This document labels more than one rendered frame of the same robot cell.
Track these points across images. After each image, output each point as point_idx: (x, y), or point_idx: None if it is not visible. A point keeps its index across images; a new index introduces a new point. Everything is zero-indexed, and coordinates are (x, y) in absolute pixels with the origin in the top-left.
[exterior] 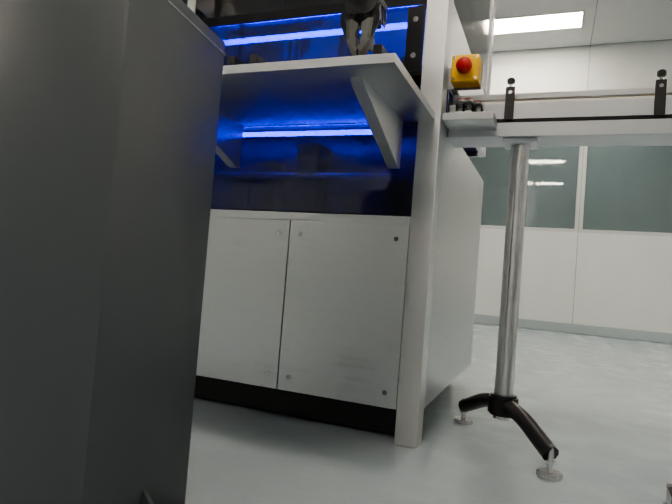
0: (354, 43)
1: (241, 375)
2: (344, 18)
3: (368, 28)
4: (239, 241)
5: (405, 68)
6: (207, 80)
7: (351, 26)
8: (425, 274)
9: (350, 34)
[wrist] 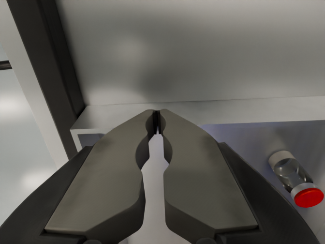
0: (169, 124)
1: None
2: (282, 240)
3: (97, 169)
4: None
5: (26, 99)
6: None
7: (202, 183)
8: None
9: (197, 150)
